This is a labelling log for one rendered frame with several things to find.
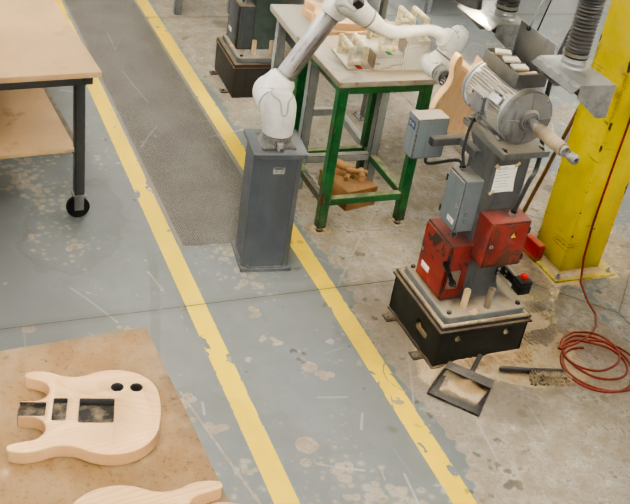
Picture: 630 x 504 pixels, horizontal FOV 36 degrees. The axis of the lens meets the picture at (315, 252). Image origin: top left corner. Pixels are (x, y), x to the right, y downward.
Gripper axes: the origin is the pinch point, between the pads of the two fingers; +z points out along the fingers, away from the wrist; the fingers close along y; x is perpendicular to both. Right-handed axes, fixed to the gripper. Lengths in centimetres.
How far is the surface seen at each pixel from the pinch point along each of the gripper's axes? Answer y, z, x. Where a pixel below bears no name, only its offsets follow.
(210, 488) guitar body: 183, 197, -38
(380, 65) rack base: 10, -64, -16
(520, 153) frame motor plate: 9, 62, 3
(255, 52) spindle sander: 3, -232, -84
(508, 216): -1, 62, -29
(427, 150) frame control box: 29.6, 27.4, -17.4
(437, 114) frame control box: 28.6, 23.0, -1.2
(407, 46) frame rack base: -2, -64, -3
